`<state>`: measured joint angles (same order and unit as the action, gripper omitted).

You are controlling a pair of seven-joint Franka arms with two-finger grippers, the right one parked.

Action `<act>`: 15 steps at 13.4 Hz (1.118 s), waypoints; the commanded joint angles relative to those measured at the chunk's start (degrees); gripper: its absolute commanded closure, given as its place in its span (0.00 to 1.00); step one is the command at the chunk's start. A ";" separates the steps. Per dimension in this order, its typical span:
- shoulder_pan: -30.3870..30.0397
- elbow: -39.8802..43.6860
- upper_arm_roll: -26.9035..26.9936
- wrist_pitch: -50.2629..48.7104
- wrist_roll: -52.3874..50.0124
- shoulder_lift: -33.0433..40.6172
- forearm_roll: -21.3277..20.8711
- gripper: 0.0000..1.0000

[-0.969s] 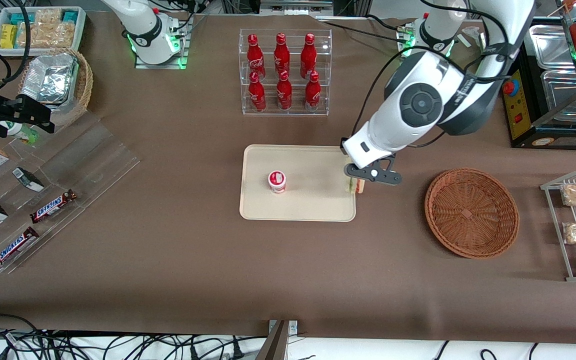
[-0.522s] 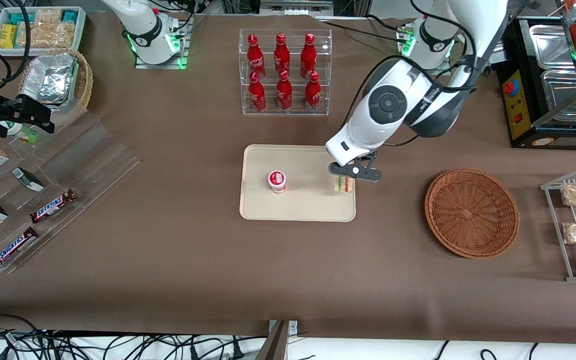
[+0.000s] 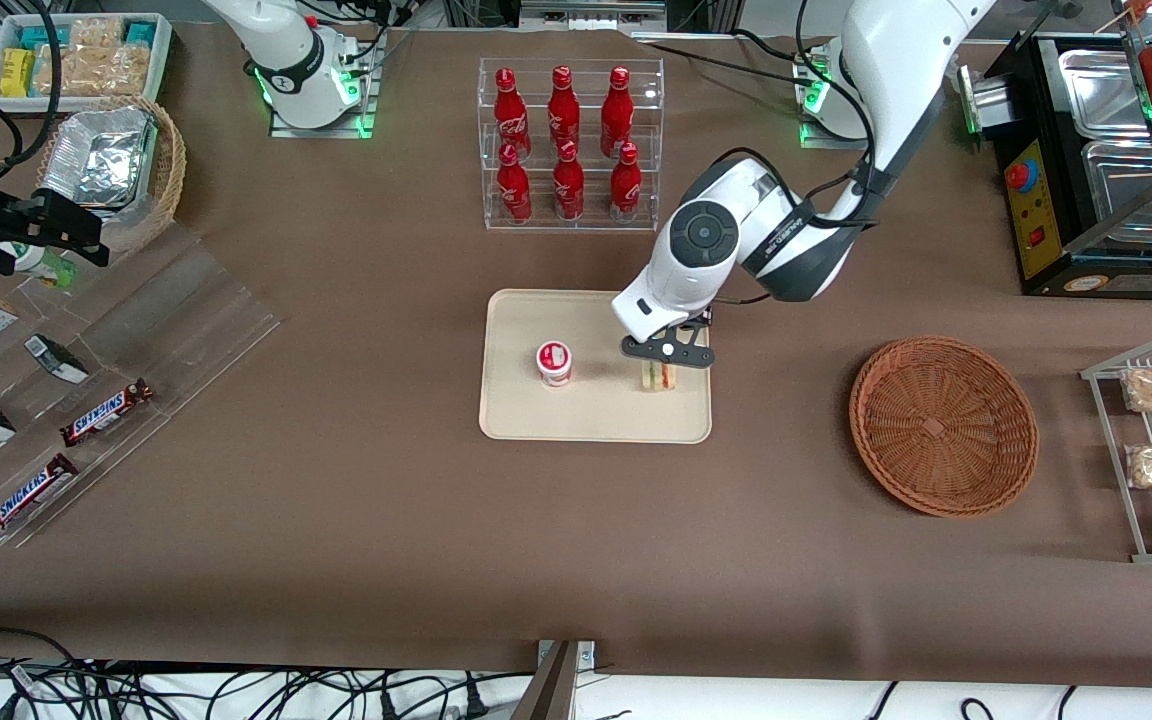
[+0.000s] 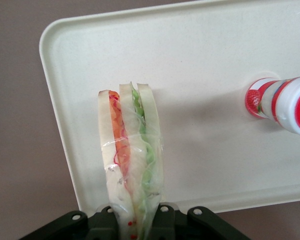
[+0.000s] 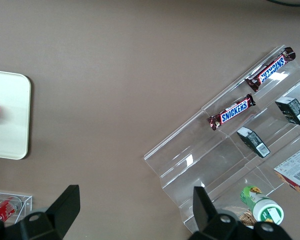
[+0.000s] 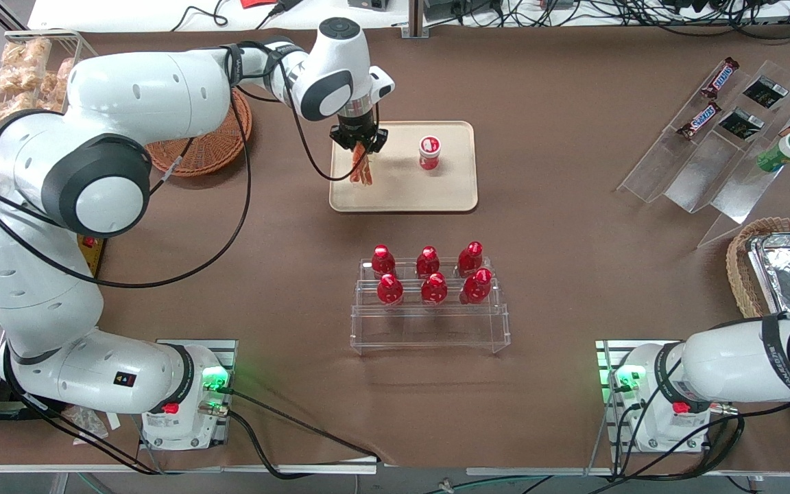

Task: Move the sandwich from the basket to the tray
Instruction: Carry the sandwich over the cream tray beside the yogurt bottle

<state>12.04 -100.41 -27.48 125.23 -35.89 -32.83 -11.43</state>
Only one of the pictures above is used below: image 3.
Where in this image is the cream plastic tray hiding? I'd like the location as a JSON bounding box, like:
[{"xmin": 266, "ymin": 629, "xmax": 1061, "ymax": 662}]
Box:
[{"xmin": 478, "ymin": 289, "xmax": 713, "ymax": 445}]

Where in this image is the deep wicker basket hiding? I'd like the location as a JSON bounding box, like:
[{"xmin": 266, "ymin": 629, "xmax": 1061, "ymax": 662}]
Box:
[{"xmin": 34, "ymin": 95, "xmax": 187, "ymax": 255}]

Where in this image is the round flat wicker basket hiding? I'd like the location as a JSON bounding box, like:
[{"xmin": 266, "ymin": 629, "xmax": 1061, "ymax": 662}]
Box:
[{"xmin": 849, "ymin": 336, "xmax": 1040, "ymax": 519}]

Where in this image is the green white plastic bottle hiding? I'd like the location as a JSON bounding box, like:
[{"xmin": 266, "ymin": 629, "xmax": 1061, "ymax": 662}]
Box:
[{"xmin": 0, "ymin": 243, "xmax": 79, "ymax": 289}]

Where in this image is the aluminium foil container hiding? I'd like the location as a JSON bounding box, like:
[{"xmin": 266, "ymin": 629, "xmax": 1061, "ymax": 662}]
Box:
[{"xmin": 40, "ymin": 107, "xmax": 159, "ymax": 209}]

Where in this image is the red white yogurt cup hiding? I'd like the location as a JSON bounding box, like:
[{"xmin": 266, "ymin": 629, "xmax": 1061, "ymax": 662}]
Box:
[{"xmin": 536, "ymin": 341, "xmax": 575, "ymax": 388}]

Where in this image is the red cola bottle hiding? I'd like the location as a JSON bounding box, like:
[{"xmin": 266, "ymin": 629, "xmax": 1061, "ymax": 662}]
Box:
[
  {"xmin": 552, "ymin": 140, "xmax": 586, "ymax": 222},
  {"xmin": 600, "ymin": 67, "xmax": 635, "ymax": 157},
  {"xmin": 496, "ymin": 143, "xmax": 534, "ymax": 225},
  {"xmin": 547, "ymin": 66, "xmax": 582, "ymax": 151},
  {"xmin": 493, "ymin": 68, "xmax": 532, "ymax": 159},
  {"xmin": 609, "ymin": 142, "xmax": 643, "ymax": 224}
]

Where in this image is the yellow snack packet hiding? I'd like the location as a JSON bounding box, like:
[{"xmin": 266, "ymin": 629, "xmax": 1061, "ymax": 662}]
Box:
[{"xmin": 0, "ymin": 47, "xmax": 36, "ymax": 99}]

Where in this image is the clear acrylic tiered stand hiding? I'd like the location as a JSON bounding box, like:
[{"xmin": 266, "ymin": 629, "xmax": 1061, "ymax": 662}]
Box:
[{"xmin": 0, "ymin": 222, "xmax": 283, "ymax": 549}]

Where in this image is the clear acrylic bottle rack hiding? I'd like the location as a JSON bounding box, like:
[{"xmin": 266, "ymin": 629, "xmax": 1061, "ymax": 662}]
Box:
[{"xmin": 478, "ymin": 57, "xmax": 665, "ymax": 233}]

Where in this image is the clear cracker bag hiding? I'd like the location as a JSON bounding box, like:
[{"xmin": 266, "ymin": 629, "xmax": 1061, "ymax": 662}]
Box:
[
  {"xmin": 68, "ymin": 17, "xmax": 127, "ymax": 47},
  {"xmin": 34, "ymin": 42, "xmax": 153, "ymax": 98}
]

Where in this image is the white plastic snack bin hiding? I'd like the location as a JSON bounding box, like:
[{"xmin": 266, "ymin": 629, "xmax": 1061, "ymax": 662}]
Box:
[{"xmin": 0, "ymin": 12, "xmax": 174, "ymax": 113}]

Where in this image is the Snickers chocolate bar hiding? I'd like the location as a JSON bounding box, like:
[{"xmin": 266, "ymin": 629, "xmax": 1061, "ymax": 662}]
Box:
[
  {"xmin": 59, "ymin": 378, "xmax": 155, "ymax": 448},
  {"xmin": 0, "ymin": 453, "xmax": 80, "ymax": 541}
]

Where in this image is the brown table cover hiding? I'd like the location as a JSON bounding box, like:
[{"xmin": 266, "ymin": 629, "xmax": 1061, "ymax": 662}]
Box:
[{"xmin": 0, "ymin": 22, "xmax": 1152, "ymax": 691}]

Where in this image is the black food warmer appliance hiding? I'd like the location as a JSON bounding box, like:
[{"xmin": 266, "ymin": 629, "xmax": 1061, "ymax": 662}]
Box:
[{"xmin": 956, "ymin": 0, "xmax": 1152, "ymax": 301}]

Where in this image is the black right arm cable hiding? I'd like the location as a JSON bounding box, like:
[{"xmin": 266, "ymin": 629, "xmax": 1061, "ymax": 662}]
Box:
[{"xmin": 0, "ymin": 0, "xmax": 65, "ymax": 183}]

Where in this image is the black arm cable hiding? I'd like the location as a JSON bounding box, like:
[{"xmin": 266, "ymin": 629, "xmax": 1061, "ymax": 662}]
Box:
[
  {"xmin": 714, "ymin": 0, "xmax": 882, "ymax": 306},
  {"xmin": 0, "ymin": 0, "xmax": 65, "ymax": 183}
]

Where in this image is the black base power cable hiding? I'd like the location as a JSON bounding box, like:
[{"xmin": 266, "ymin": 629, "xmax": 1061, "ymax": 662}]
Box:
[{"xmin": 631, "ymin": 30, "xmax": 832, "ymax": 93}]

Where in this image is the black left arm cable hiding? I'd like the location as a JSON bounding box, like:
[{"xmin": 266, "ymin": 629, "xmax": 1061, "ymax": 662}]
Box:
[{"xmin": 714, "ymin": 0, "xmax": 882, "ymax": 306}]

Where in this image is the aluminium frame profile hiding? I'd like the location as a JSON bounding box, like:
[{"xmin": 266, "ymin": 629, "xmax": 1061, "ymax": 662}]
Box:
[{"xmin": 441, "ymin": 0, "xmax": 739, "ymax": 33}]

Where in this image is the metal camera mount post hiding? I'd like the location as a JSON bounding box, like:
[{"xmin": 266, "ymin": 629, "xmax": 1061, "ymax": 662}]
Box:
[{"xmin": 514, "ymin": 639, "xmax": 598, "ymax": 720}]

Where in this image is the grey metal wire rack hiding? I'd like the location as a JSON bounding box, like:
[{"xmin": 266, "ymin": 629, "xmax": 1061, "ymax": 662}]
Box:
[{"xmin": 1080, "ymin": 334, "xmax": 1152, "ymax": 565}]

